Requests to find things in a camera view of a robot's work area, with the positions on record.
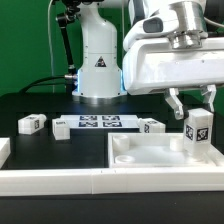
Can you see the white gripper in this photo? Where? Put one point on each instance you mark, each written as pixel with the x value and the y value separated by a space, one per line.
pixel 152 65

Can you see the white square tabletop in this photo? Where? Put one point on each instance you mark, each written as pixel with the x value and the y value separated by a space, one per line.
pixel 139 150

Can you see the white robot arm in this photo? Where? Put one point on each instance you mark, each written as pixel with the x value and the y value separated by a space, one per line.
pixel 93 41

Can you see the white right fence wall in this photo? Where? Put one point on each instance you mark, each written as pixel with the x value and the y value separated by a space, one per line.
pixel 216 156

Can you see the white fence wall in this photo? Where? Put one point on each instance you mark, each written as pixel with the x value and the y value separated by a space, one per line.
pixel 216 156
pixel 103 181
pixel 4 150

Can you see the white marker base plate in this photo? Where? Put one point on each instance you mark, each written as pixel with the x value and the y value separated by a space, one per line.
pixel 101 121

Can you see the white left fence wall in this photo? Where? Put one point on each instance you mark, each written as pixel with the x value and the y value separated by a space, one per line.
pixel 4 150

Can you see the white front fence wall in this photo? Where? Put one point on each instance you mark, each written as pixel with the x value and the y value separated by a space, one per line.
pixel 103 181

